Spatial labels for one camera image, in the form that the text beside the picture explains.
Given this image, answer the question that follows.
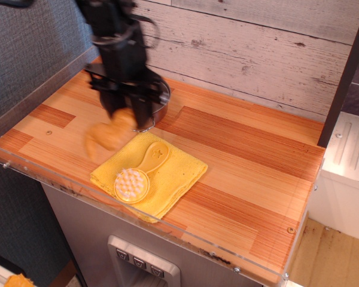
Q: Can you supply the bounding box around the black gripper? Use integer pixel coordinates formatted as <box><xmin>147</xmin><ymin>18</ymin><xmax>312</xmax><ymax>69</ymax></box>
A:
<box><xmin>86</xmin><ymin>38</ymin><xmax>162</xmax><ymax>130</ymax></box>

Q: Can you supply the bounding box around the yellow rubber chicken wing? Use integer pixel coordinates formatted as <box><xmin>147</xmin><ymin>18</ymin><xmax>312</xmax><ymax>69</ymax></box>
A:
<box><xmin>84</xmin><ymin>108</ymin><xmax>137</xmax><ymax>161</ymax></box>

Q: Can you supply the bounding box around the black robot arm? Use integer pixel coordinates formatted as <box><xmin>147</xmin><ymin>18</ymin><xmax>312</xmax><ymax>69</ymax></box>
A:
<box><xmin>76</xmin><ymin>1</ymin><xmax>170</xmax><ymax>132</ymax></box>

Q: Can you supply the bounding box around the small stainless steel pot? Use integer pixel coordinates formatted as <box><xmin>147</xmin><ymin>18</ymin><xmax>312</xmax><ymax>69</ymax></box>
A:
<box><xmin>129</xmin><ymin>80</ymin><xmax>171</xmax><ymax>132</ymax></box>

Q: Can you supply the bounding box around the yellow round scrub brush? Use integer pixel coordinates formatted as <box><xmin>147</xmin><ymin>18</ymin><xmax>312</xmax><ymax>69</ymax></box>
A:
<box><xmin>114</xmin><ymin>142</ymin><xmax>169</xmax><ymax>204</ymax></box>

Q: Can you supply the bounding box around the yellow folded cloth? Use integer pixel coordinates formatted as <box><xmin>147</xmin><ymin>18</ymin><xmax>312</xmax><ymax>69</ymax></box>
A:
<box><xmin>90</xmin><ymin>132</ymin><xmax>208</xmax><ymax>223</ymax></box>

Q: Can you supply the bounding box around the silver dispenser button panel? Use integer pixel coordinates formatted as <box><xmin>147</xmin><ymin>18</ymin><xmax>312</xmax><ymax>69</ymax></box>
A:
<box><xmin>108</xmin><ymin>235</ymin><xmax>181</xmax><ymax>286</ymax></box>

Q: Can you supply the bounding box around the orange object bottom left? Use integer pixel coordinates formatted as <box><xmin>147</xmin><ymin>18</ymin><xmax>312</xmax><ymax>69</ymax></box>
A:
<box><xmin>4</xmin><ymin>274</ymin><xmax>35</xmax><ymax>287</ymax></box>

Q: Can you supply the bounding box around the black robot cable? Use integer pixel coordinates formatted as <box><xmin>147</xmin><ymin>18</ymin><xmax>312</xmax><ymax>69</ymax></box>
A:
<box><xmin>128</xmin><ymin>14</ymin><xmax>161</xmax><ymax>50</ymax></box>

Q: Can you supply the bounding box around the dark right shelf post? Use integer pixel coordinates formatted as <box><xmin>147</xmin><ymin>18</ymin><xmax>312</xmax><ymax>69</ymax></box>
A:
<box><xmin>317</xmin><ymin>28</ymin><xmax>359</xmax><ymax>148</ymax></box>

